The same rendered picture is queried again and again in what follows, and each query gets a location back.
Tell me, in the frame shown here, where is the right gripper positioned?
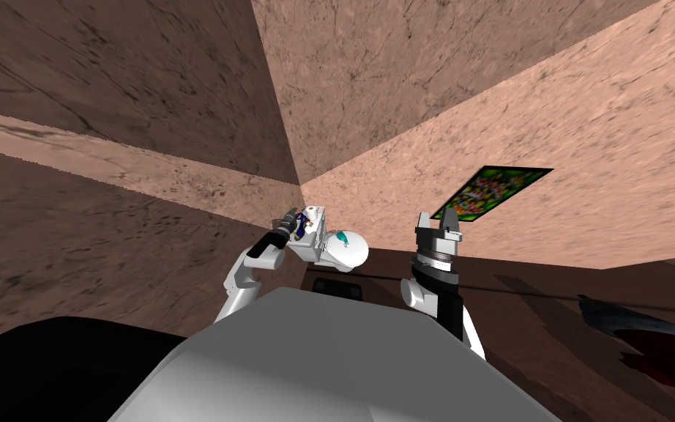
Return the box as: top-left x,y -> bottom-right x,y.
413,207 -> 464,259

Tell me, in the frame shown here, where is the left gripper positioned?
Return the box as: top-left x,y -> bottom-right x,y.
270,207 -> 302,241

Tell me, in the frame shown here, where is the white box-shaped object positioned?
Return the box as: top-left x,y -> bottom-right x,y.
287,204 -> 332,263

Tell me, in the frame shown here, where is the white round bowl teal mark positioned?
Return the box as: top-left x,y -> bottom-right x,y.
318,229 -> 370,274

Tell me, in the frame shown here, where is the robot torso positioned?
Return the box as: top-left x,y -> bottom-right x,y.
105,277 -> 562,422

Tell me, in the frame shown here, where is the dark grey red ragged shape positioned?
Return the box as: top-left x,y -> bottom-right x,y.
576,294 -> 675,395

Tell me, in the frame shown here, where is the green colourful wall picture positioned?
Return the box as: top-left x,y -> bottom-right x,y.
430,166 -> 555,223

